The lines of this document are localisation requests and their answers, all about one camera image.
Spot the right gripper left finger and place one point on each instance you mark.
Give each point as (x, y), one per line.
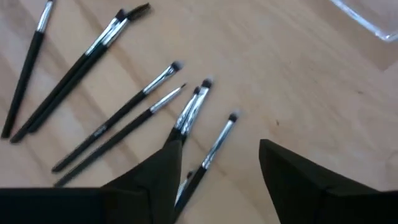
(149, 193)

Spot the black eyebrow comb brush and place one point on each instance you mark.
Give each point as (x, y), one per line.
(69, 88)

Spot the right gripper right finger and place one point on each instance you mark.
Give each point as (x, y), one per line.
(311, 193)

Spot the thin pointed black makeup brush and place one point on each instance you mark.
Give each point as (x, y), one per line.
(124, 130)

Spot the clear acrylic three-compartment organizer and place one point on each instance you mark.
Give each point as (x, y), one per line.
(373, 15)

